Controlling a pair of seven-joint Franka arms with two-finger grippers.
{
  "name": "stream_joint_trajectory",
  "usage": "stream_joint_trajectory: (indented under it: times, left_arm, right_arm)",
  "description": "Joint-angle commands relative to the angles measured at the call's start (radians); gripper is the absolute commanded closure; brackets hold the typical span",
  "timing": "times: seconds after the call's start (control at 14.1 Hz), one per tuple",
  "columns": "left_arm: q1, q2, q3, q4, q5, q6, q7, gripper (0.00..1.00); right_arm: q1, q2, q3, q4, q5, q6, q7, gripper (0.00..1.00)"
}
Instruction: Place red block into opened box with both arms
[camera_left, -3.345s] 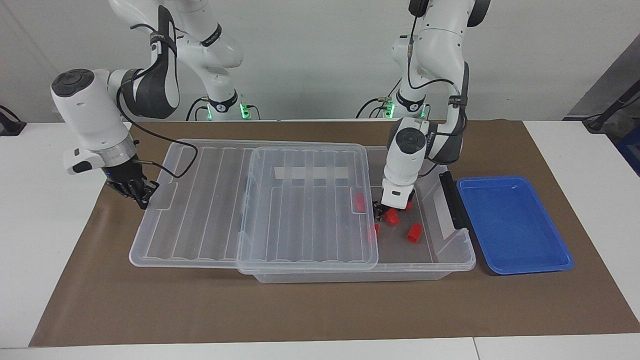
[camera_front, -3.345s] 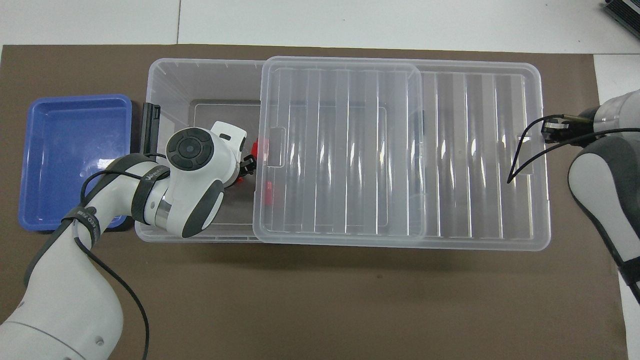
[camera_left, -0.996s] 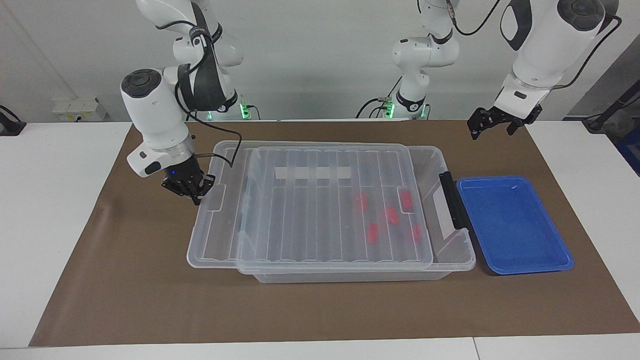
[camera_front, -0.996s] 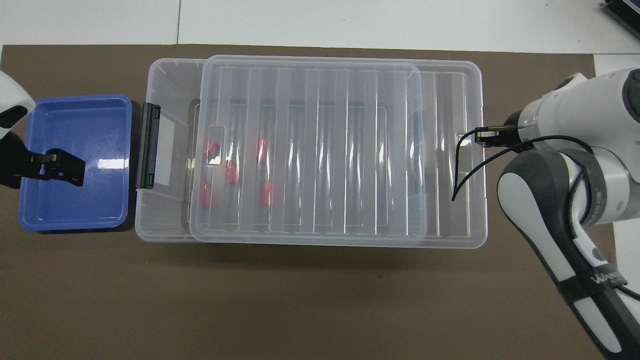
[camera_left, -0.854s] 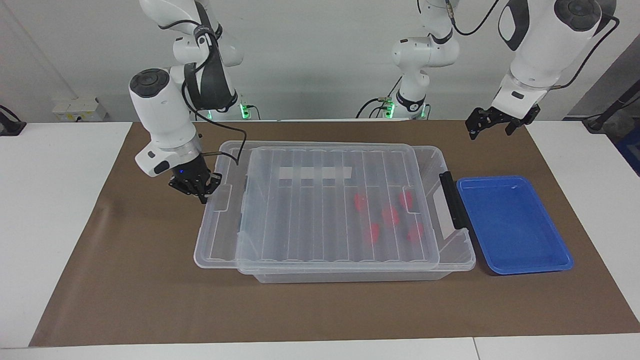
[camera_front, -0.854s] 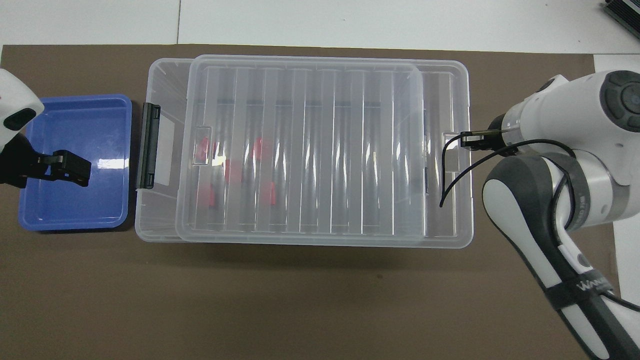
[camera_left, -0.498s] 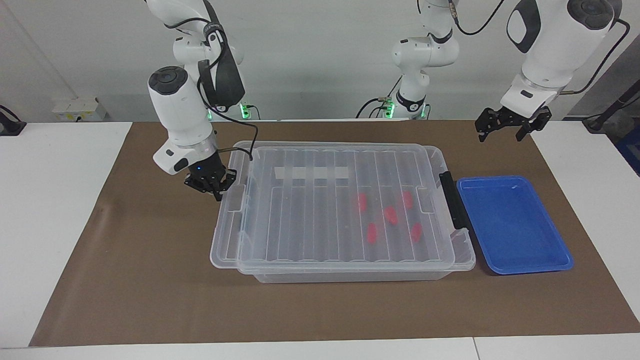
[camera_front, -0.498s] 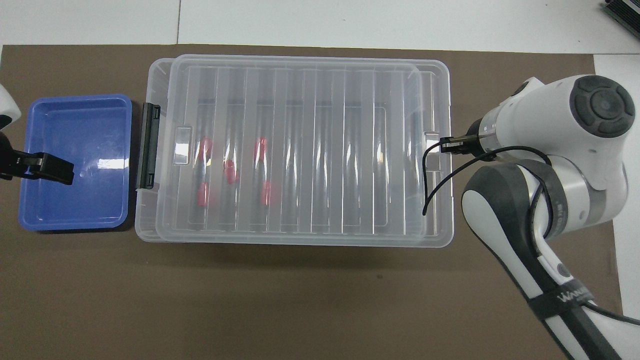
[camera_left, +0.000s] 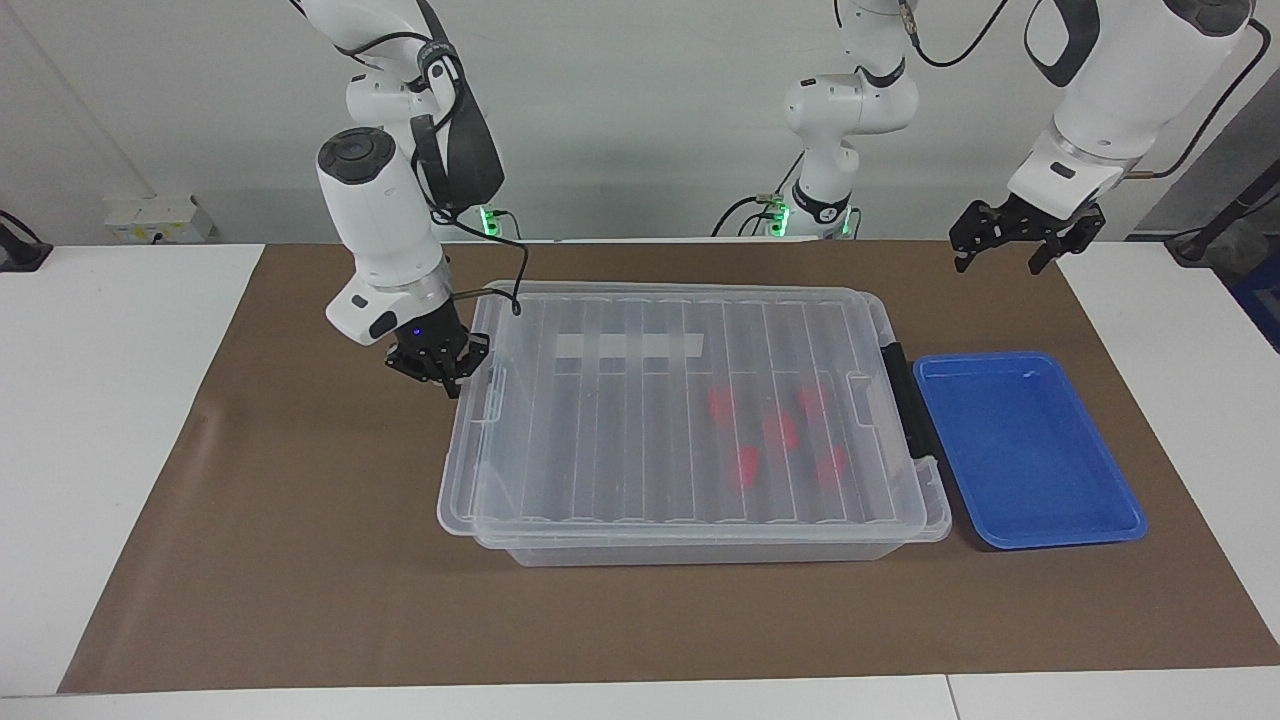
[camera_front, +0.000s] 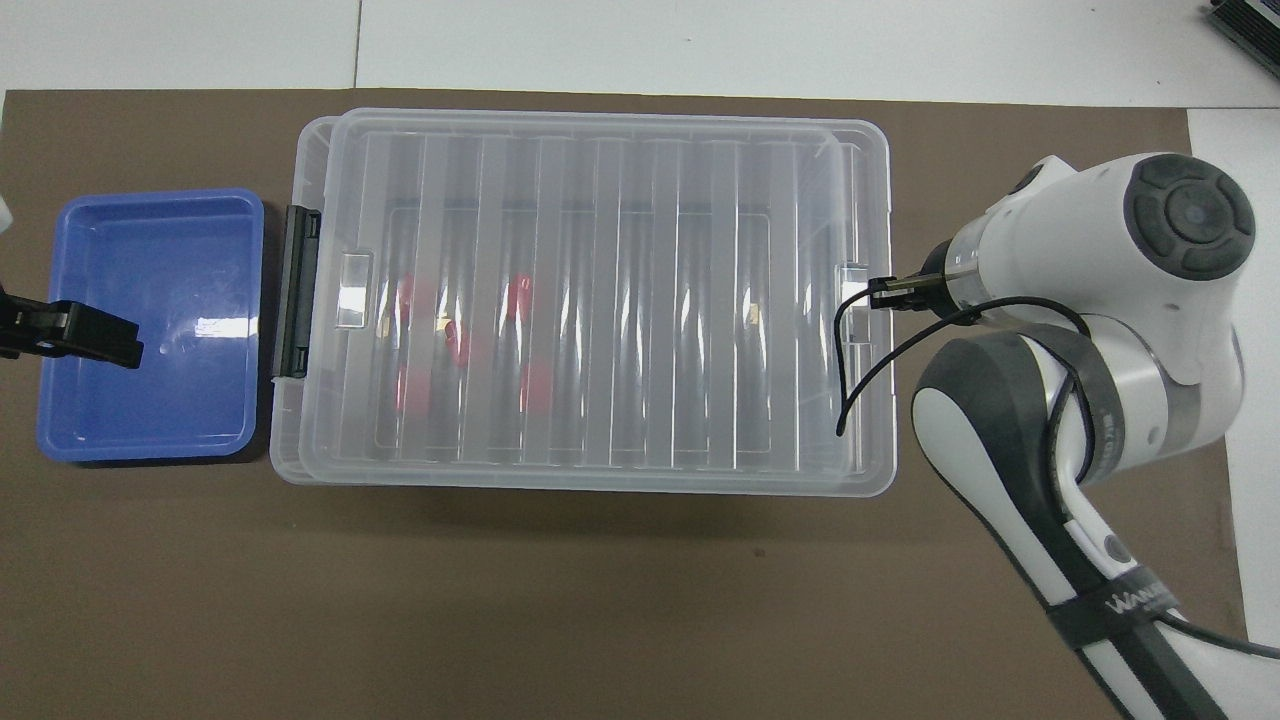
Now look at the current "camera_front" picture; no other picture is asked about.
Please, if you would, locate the clear plastic storage box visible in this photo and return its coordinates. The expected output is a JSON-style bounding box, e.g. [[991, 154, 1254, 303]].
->
[[267, 107, 899, 499]]

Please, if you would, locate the blue plastic tray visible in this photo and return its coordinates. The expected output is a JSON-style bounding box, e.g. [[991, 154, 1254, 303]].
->
[[36, 188, 266, 465]]

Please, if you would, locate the black ribbed device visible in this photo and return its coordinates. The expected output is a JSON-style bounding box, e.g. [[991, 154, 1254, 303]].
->
[[1204, 0, 1280, 57]]

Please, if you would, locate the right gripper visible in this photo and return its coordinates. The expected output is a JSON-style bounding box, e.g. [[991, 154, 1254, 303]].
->
[[867, 240, 954, 314]]

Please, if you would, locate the clear ribbed box lid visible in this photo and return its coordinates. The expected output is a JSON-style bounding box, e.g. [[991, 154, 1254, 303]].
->
[[298, 107, 890, 474]]

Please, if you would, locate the black cable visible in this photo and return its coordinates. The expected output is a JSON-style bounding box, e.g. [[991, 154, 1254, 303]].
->
[[1158, 612, 1280, 661], [832, 286, 1097, 483]]

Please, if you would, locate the black box latch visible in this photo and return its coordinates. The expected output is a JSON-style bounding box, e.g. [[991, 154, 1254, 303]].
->
[[271, 204, 324, 380]]

